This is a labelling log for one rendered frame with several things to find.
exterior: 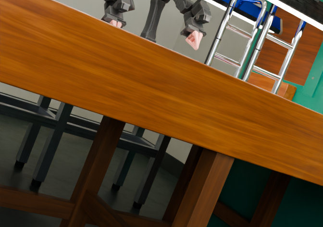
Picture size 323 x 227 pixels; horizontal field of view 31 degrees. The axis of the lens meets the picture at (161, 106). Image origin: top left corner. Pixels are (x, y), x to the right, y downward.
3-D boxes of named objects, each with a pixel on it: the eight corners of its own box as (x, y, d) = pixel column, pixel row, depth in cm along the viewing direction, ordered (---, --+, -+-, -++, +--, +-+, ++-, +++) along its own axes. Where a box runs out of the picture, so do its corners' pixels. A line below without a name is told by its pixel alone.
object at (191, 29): (205, 46, 249) (202, 30, 254) (192, 40, 245) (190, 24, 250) (195, 55, 253) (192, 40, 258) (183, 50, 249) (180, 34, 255)
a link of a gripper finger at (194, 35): (210, 48, 250) (206, 32, 256) (197, 42, 246) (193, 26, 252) (200, 57, 254) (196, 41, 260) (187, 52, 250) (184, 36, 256)
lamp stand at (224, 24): (168, 81, 236) (209, -22, 233) (205, 96, 247) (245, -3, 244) (192, 92, 220) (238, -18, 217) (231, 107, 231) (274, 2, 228)
